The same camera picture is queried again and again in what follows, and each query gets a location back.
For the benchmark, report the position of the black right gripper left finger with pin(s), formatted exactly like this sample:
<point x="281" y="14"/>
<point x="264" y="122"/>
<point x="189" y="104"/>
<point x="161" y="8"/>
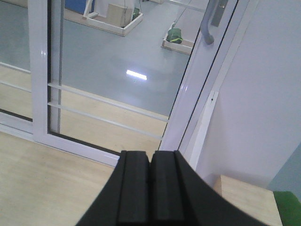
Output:
<point x="124" y="200"/>

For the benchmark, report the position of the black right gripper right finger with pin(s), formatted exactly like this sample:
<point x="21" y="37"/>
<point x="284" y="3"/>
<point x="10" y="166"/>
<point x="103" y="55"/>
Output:
<point x="180" y="197"/>

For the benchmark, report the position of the white sliding glass door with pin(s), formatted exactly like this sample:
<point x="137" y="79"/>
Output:
<point x="95" y="93"/>

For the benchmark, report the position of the grey door handle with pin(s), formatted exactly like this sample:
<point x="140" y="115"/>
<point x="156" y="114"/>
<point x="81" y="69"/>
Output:
<point x="204" y="27"/>

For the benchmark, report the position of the green mat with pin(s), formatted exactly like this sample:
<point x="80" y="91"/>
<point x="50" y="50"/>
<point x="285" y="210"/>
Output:
<point x="289" y="208"/>

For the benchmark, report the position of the white fixed glass panel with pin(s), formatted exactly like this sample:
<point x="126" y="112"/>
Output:
<point x="15" y="74"/>

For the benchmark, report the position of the green sandbag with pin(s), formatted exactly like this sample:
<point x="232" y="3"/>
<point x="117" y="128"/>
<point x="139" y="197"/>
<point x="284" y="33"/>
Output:
<point x="174" y="35"/>

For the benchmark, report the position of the grey lock plate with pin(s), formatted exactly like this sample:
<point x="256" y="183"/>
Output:
<point x="218" y="13"/>

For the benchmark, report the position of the white door frame jamb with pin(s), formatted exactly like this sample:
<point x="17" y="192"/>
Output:
<point x="218" y="77"/>

